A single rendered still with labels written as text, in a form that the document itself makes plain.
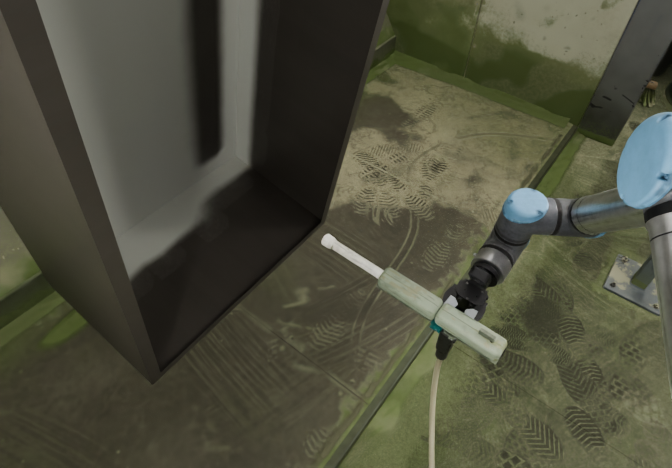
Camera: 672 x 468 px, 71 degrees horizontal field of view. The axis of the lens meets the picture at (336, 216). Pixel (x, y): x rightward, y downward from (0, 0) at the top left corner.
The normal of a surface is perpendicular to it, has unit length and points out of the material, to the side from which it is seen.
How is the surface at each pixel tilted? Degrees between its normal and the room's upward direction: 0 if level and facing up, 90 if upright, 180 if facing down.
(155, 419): 0
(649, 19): 90
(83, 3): 101
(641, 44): 90
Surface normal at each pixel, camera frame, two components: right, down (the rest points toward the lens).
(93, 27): 0.78, 0.58
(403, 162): 0.02, -0.68
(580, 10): -0.62, 0.57
